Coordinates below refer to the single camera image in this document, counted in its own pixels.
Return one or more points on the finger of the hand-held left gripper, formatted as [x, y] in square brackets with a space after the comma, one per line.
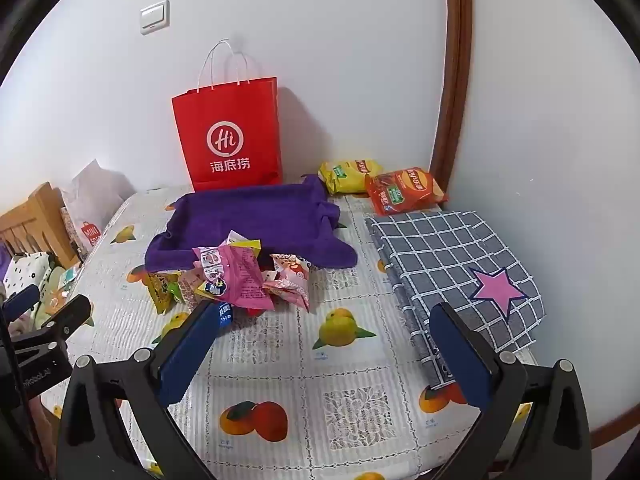
[70, 316]
[22, 298]

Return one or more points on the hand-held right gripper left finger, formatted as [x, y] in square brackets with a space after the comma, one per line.
[190, 345]

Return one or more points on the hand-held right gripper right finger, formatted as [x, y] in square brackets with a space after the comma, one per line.
[460, 355]

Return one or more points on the small yellow blue packet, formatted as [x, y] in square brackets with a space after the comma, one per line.
[210, 290]

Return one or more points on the pale pink snack packet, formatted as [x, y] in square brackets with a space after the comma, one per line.
[189, 285]

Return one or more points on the gold snack packet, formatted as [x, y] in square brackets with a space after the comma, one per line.
[159, 292]

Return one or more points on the magenta snack packet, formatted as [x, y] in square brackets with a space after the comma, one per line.
[245, 280]

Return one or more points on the yellow edged snack packet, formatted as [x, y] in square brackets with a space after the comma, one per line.
[247, 245]

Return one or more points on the purple towel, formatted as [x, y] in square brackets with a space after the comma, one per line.
[250, 210]

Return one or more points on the white dotted fabric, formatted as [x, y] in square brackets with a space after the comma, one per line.
[25, 270]

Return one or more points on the wooden headboard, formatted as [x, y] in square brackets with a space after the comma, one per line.
[35, 215]

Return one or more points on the grey checked cloth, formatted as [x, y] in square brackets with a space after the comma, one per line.
[430, 260]

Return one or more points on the white shopping bag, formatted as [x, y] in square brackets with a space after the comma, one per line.
[95, 195]

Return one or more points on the orange chips bag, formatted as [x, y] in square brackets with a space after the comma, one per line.
[405, 190]

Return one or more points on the yellow chips bag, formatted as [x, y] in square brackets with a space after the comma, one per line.
[345, 175]

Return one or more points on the red paper bag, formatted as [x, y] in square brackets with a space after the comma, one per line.
[225, 125]

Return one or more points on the brown door frame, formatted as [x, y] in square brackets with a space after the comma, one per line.
[457, 60]

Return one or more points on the white light switch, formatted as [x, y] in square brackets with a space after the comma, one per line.
[154, 17]

